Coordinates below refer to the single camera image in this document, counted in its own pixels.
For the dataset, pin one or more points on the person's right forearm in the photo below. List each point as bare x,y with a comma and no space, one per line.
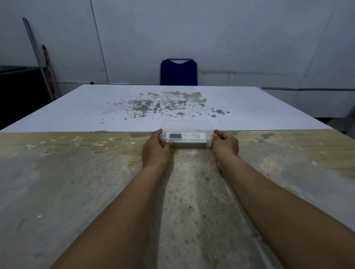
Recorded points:
288,216

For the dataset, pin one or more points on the white remote control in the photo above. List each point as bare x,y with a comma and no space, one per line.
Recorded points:
186,136

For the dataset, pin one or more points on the metal pole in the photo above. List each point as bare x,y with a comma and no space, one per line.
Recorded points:
38,58

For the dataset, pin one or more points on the person's left forearm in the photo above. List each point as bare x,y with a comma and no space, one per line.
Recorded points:
116,219

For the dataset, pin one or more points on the person's right hand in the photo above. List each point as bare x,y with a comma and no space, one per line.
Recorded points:
227,148

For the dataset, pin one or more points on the clear plastic container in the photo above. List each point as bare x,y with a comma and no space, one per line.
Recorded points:
187,134

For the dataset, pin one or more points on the person's left thumb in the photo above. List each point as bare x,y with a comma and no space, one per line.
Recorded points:
167,144

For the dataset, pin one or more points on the blue chair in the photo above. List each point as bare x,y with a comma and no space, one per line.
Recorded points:
179,72

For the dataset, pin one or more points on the person's left hand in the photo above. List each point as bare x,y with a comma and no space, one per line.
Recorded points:
154,153

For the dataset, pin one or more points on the person's right thumb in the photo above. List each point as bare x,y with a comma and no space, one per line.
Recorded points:
215,141

